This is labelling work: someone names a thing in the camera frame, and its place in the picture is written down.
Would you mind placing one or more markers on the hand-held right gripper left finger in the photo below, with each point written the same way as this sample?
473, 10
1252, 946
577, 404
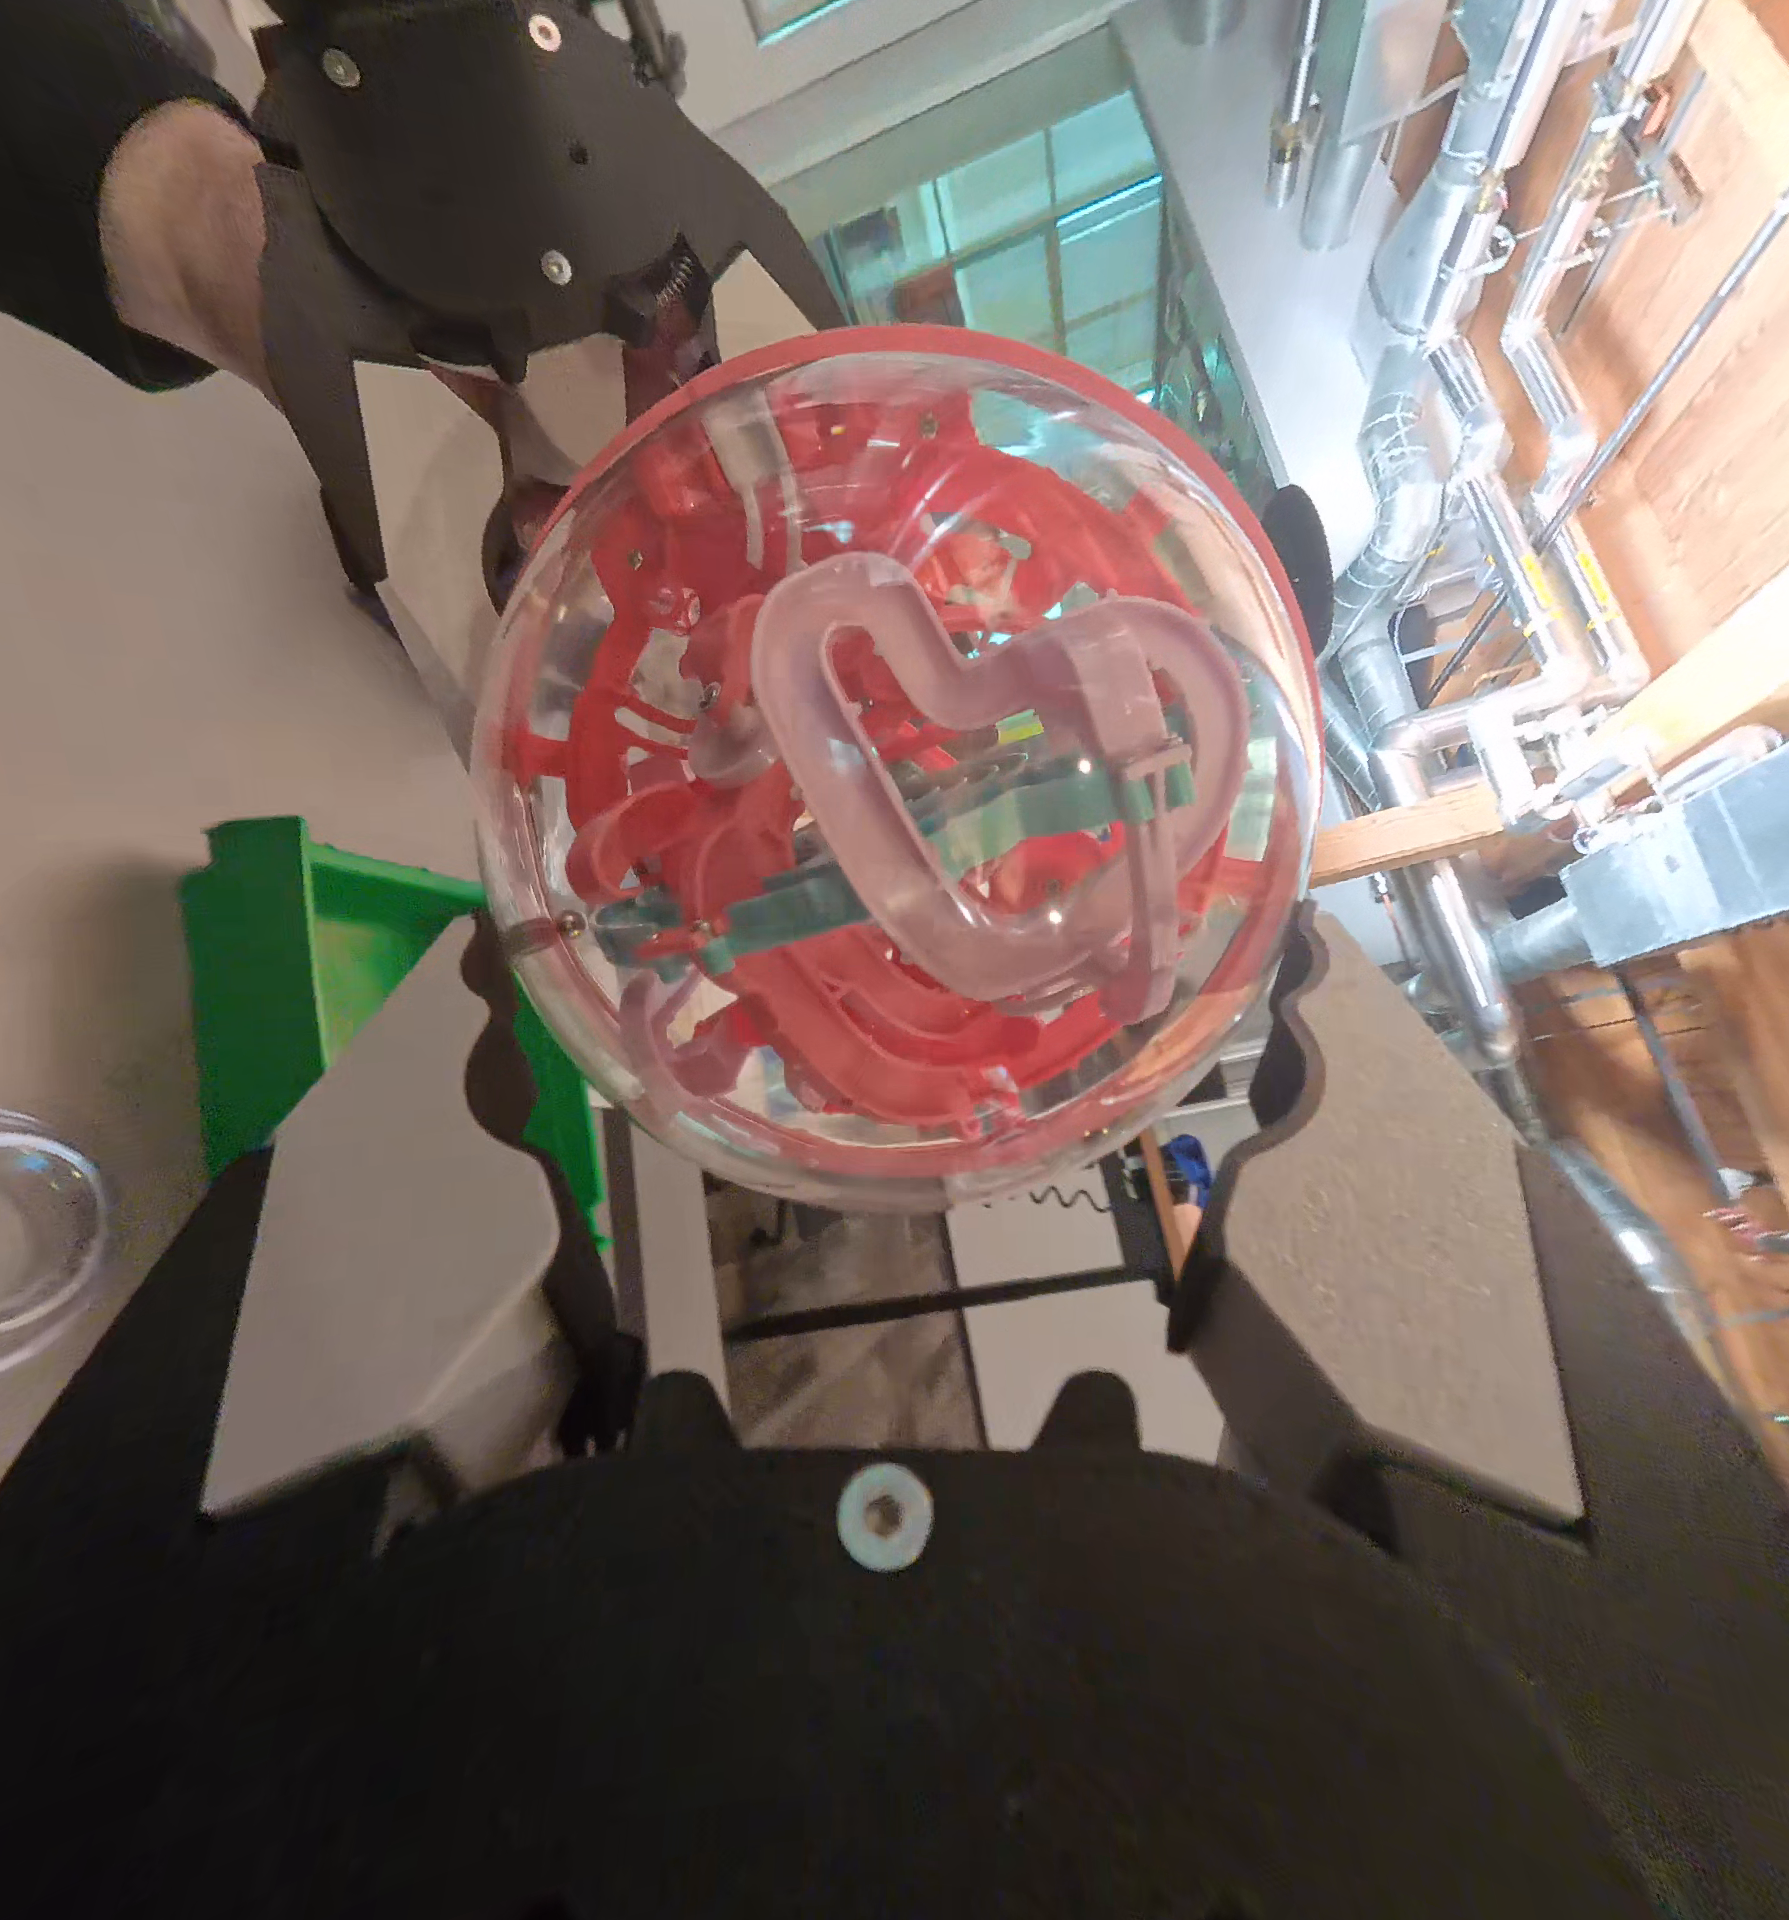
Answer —
384, 1276

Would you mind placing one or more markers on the black pole stand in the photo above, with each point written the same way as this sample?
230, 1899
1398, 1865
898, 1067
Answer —
1298, 563

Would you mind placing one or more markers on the clear plastic ball stand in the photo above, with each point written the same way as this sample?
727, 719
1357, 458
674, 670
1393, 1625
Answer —
9, 1246

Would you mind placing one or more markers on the green plastic bin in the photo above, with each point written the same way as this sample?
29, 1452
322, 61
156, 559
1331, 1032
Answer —
279, 975

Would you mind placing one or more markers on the person's left hand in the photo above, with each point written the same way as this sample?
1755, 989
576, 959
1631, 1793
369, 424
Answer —
181, 226

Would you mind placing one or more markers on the silver ventilation duct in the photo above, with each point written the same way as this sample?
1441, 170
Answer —
1373, 659

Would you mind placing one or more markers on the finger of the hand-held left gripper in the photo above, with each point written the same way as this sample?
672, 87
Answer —
571, 413
668, 345

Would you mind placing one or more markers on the clear red maze ball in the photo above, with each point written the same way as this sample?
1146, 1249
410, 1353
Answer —
894, 780

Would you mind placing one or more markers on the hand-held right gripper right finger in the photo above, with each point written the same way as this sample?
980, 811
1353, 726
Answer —
1403, 1276

